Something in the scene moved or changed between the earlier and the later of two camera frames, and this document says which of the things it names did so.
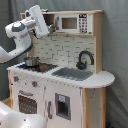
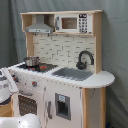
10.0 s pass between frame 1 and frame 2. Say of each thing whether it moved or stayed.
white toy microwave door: stayed
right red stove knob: stayed
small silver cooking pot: stayed
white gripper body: moved
